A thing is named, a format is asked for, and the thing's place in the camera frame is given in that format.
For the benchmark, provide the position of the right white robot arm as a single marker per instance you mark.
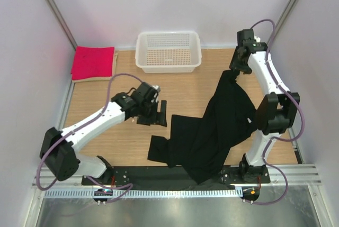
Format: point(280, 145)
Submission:
point(276, 112)

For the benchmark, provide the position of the folded pink t-shirt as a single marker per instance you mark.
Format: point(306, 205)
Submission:
point(92, 64)

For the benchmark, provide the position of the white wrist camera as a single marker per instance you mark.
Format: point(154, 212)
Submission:
point(257, 39)
point(157, 90)

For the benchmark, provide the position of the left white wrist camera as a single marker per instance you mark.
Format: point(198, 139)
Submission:
point(157, 90)

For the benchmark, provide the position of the white perforated plastic basket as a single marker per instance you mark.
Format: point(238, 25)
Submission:
point(168, 52)

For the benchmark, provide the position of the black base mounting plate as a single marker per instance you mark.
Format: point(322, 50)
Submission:
point(176, 179)

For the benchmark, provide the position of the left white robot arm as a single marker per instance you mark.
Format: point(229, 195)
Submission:
point(60, 150)

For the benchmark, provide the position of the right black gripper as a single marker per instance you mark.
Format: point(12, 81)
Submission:
point(239, 66)

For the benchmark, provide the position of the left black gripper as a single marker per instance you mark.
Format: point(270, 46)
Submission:
point(152, 114)

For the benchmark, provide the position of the folded beige t-shirt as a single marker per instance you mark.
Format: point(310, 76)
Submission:
point(114, 63)

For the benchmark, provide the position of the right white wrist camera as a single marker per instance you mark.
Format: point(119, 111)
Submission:
point(257, 39)

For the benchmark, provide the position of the white slotted cable duct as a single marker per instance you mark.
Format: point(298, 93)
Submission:
point(97, 193)

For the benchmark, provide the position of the black t-shirt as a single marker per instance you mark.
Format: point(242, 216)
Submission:
point(201, 145)

